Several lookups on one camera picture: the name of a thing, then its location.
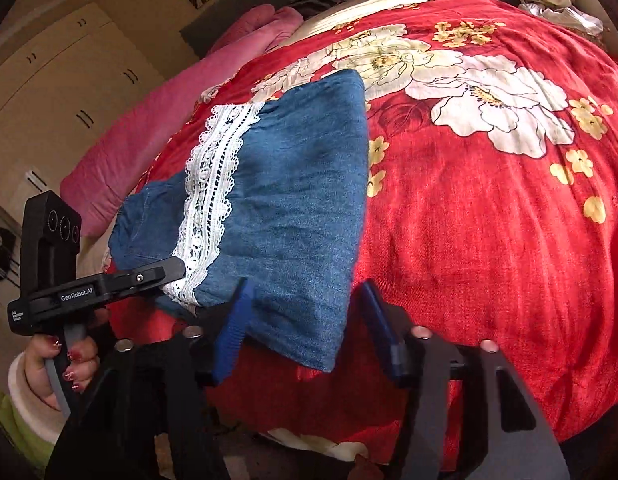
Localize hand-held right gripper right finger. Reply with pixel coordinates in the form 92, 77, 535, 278
356, 280, 572, 480

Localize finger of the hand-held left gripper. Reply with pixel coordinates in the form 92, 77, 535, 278
106, 257, 186, 302

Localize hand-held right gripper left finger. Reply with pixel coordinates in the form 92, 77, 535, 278
44, 277, 255, 480

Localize blue denim pants with lace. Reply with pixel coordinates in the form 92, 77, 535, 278
108, 69, 370, 373

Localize person's left forearm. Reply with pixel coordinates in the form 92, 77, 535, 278
0, 352, 67, 461

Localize person's left hand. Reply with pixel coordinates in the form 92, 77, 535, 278
24, 332, 101, 412

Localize pink blanket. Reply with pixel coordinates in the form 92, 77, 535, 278
59, 4, 305, 238

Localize red floral blanket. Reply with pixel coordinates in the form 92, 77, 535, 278
132, 0, 618, 443

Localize beige wardrobe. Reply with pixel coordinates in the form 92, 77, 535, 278
0, 2, 200, 311

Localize dark striped pillow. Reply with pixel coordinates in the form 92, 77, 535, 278
289, 0, 350, 16

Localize white crumpled cloth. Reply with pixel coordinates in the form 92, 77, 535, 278
519, 2, 604, 37

